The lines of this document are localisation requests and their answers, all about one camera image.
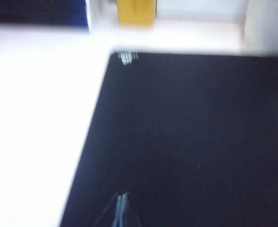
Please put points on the pale ceramic mug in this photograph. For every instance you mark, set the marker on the pale ceramic mug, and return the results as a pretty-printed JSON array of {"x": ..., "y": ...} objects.
[{"x": 266, "y": 23}]

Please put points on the black Corsair mouse pad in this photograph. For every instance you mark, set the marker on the black Corsair mouse pad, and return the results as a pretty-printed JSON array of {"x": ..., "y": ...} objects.
[{"x": 188, "y": 130}]

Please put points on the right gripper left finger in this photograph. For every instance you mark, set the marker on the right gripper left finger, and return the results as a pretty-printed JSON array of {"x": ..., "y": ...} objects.
[{"x": 117, "y": 215}]

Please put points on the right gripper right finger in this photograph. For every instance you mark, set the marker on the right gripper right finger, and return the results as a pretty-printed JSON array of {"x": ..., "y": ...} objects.
[{"x": 129, "y": 215}]

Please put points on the yellow rectangular tin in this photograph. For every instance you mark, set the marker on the yellow rectangular tin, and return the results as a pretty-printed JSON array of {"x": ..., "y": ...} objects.
[{"x": 136, "y": 11}]

